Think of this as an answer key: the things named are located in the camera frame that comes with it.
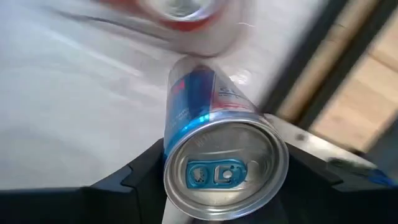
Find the white glossy board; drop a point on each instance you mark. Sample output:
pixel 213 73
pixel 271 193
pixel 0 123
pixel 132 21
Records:
pixel 77 109

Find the red Fanta can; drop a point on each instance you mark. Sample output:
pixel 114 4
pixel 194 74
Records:
pixel 186 25

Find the clear plastic bin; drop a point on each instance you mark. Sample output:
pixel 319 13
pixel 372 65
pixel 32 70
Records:
pixel 217 46

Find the black metal table frame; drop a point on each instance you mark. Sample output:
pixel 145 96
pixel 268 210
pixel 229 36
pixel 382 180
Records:
pixel 304 53

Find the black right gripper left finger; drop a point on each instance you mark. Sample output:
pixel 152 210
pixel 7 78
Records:
pixel 93 205

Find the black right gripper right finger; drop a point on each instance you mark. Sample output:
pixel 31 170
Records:
pixel 326 202

